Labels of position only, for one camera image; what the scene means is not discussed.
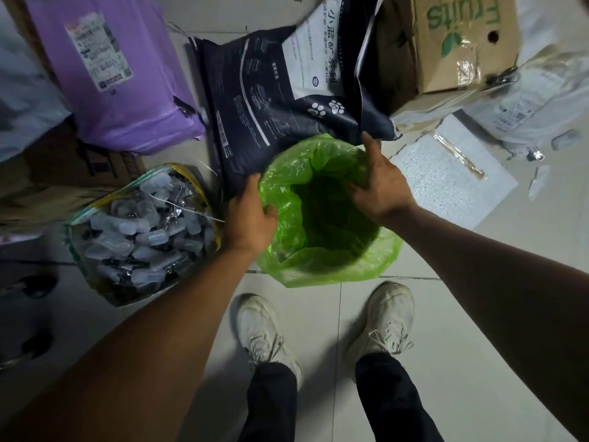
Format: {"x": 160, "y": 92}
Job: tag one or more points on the person's left hand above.
{"x": 248, "y": 223}

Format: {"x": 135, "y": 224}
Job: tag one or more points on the person's right hand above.
{"x": 384, "y": 186}

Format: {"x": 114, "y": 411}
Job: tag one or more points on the person's left thumb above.
{"x": 270, "y": 216}

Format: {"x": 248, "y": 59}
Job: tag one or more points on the person's right thumb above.
{"x": 372, "y": 154}

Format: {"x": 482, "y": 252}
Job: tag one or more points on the green plastic bin bag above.
{"x": 322, "y": 216}

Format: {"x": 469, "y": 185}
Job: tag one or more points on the person's right forearm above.
{"x": 501, "y": 289}

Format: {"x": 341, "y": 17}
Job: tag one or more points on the person's left forearm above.
{"x": 133, "y": 359}

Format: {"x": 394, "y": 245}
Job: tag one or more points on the white foam sheet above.
{"x": 453, "y": 177}

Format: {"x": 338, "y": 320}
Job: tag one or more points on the dark cat litter bag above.
{"x": 276, "y": 96}

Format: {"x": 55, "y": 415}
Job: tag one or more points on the person's left white sneaker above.
{"x": 264, "y": 333}

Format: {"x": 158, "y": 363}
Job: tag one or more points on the person's white sneaker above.
{"x": 264, "y": 333}
{"x": 384, "y": 324}

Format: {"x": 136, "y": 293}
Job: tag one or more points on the brown cardboard fruit box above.
{"x": 441, "y": 45}

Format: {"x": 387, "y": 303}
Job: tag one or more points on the bag of clear plastic clips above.
{"x": 138, "y": 234}

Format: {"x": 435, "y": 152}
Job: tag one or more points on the person's right white sneaker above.
{"x": 384, "y": 324}

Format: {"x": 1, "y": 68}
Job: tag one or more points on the white plastic parcel bag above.
{"x": 529, "y": 96}

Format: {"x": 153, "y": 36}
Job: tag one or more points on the person's left trouser leg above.
{"x": 271, "y": 402}

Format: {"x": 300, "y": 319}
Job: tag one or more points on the person's trouser leg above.
{"x": 271, "y": 402}
{"x": 391, "y": 400}

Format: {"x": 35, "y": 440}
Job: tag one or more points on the purple plastic parcel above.
{"x": 115, "y": 73}

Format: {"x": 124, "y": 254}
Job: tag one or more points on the flattened brown cardboard box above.
{"x": 60, "y": 174}

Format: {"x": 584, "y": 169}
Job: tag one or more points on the person's right trouser leg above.
{"x": 391, "y": 400}

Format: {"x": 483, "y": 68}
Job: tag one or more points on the black chair caster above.
{"x": 32, "y": 347}
{"x": 39, "y": 285}

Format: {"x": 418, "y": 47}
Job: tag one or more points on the grey plastic bag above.
{"x": 25, "y": 87}

